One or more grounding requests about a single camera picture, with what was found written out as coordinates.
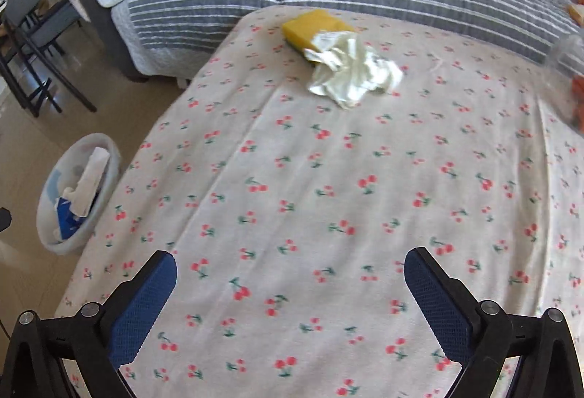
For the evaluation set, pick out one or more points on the yellow sponge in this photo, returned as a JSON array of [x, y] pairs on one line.
[[305, 30]]

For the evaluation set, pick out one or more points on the crumpled white tissue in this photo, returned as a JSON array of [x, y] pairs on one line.
[[356, 74]]

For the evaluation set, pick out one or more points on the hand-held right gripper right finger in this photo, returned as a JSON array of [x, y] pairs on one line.
[[438, 302]]

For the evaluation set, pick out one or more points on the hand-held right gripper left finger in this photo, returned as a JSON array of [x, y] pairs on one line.
[[146, 306]]

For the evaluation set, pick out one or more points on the grey striped sofa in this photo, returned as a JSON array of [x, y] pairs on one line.
[[116, 42]]

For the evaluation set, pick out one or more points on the white round waste bin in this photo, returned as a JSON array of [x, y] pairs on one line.
[[45, 201]]

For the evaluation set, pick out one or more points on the clear plastic container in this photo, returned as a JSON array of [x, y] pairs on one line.
[[563, 55]]

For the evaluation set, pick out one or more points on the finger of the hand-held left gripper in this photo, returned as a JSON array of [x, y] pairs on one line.
[[4, 219]]

